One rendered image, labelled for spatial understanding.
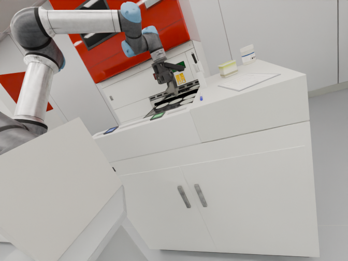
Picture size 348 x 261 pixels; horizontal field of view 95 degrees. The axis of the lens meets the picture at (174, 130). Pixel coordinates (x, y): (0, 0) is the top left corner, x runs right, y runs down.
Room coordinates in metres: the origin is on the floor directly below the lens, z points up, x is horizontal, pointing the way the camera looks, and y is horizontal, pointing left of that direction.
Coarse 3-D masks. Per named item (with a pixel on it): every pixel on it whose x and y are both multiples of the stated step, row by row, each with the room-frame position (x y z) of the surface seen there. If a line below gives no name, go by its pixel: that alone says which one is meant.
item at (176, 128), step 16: (176, 112) 0.60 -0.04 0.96; (128, 128) 0.67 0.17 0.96; (144, 128) 0.64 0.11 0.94; (160, 128) 0.61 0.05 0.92; (176, 128) 0.58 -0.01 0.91; (192, 128) 0.56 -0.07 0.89; (112, 144) 0.71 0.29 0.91; (128, 144) 0.68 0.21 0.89; (144, 144) 0.65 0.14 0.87; (160, 144) 0.62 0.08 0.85; (176, 144) 0.60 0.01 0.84; (112, 160) 0.73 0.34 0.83
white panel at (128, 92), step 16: (176, 48) 1.17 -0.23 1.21; (192, 48) 1.14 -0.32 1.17; (144, 64) 1.27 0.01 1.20; (192, 64) 1.14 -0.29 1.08; (112, 80) 1.40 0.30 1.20; (128, 80) 1.34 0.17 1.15; (144, 80) 1.29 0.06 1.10; (176, 80) 1.20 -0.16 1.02; (192, 80) 1.16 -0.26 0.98; (112, 96) 1.42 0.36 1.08; (128, 96) 1.37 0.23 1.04; (144, 96) 1.32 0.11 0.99; (128, 112) 1.40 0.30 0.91; (144, 112) 1.34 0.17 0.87
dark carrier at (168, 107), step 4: (196, 92) 1.11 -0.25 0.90; (184, 96) 1.14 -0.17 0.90; (172, 100) 1.17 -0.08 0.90; (180, 100) 1.06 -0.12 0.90; (168, 104) 1.11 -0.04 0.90; (172, 104) 1.06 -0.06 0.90; (176, 104) 1.01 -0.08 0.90; (184, 104) 0.92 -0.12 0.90; (160, 108) 1.09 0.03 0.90; (164, 108) 1.04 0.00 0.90; (168, 108) 0.99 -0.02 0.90; (172, 108) 0.95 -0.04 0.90; (152, 112) 1.07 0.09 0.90; (156, 112) 1.02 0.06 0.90; (160, 112) 0.97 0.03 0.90; (148, 116) 1.01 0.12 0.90
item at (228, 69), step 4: (232, 60) 0.86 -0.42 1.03; (224, 64) 0.82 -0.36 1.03; (228, 64) 0.82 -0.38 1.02; (232, 64) 0.82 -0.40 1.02; (220, 68) 0.87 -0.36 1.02; (224, 68) 0.82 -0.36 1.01; (228, 68) 0.82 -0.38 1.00; (232, 68) 0.82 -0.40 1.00; (236, 68) 0.82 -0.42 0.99; (220, 72) 0.88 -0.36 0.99; (224, 72) 0.83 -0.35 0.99; (228, 72) 0.82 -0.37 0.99; (232, 72) 0.82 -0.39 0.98; (236, 72) 0.82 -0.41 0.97; (224, 76) 0.83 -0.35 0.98; (228, 76) 0.82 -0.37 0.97
